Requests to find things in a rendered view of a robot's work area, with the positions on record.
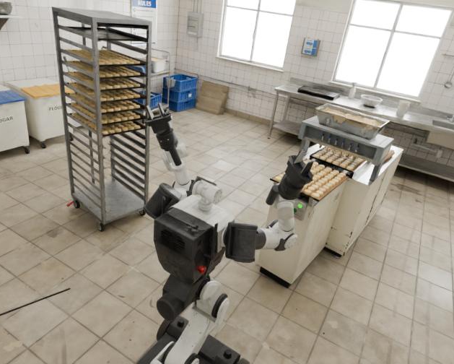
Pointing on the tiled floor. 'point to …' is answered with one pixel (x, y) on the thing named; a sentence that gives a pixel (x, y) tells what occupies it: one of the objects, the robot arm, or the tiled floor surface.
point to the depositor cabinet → (357, 202)
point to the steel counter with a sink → (444, 133)
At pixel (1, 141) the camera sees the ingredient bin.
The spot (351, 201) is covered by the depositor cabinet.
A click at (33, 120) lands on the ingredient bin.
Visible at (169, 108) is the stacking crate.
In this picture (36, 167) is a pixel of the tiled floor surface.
